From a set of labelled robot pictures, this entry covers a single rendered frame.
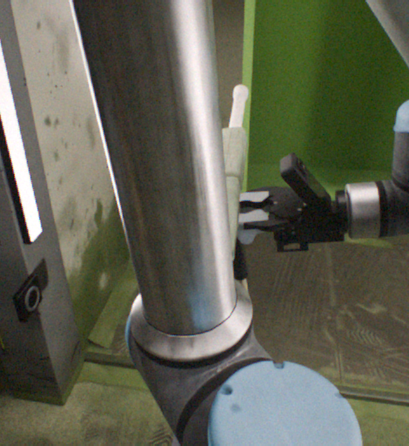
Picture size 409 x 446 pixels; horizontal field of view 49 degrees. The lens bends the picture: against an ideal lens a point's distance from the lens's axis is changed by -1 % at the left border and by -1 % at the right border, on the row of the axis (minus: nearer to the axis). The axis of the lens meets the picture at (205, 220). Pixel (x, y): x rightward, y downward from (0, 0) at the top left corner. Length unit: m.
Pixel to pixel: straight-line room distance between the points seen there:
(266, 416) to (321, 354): 1.27
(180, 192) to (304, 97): 1.35
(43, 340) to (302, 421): 1.07
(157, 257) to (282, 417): 0.20
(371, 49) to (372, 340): 1.03
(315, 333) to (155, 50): 1.55
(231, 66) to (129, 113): 2.22
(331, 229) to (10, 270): 0.86
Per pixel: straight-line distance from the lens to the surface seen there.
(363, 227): 0.73
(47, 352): 1.47
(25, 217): 1.19
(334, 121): 1.77
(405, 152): 0.69
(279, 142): 1.81
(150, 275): 0.46
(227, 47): 2.62
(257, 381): 0.49
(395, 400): 1.69
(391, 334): 1.88
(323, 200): 0.72
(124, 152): 0.39
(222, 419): 0.47
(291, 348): 1.73
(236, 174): 0.75
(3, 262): 1.30
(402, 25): 0.36
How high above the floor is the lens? 1.30
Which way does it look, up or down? 32 degrees down
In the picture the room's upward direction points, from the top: straight up
